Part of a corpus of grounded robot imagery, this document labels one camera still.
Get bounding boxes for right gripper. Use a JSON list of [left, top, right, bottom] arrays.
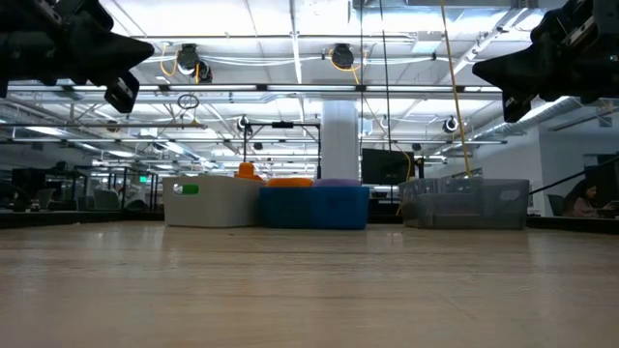
[[472, 0, 619, 125]]

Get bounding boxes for light grey plastic bin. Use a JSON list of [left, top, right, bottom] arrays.
[[162, 175, 265, 229]]

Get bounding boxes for yellow cable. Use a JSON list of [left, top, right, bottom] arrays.
[[438, 0, 473, 178]]

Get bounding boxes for silver air duct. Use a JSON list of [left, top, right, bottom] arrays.
[[483, 95, 619, 139]]

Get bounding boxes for black monitor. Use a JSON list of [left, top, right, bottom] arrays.
[[361, 147, 416, 186]]

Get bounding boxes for long silver ceiling rail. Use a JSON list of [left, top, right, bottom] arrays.
[[7, 80, 504, 94]]

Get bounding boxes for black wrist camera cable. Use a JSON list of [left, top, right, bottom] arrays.
[[529, 155, 619, 195]]

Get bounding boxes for teal plastic bin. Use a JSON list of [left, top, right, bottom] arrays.
[[258, 186, 371, 231]]

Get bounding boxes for white building column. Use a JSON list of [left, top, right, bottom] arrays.
[[321, 99, 362, 181]]

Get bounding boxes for purple foam dice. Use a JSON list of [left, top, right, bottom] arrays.
[[312, 178, 363, 189]]

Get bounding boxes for grey office chair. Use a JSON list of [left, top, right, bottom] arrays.
[[91, 188, 122, 210], [545, 193, 568, 218]]

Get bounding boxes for black office desk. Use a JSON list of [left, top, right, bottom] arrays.
[[578, 215, 619, 234]]

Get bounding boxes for black background rig frame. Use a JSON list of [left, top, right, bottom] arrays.
[[241, 120, 323, 179]]

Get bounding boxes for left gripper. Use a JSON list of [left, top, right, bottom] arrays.
[[0, 0, 155, 113]]

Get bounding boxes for translucent brown plastic bin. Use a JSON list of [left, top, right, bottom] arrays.
[[398, 177, 531, 230]]

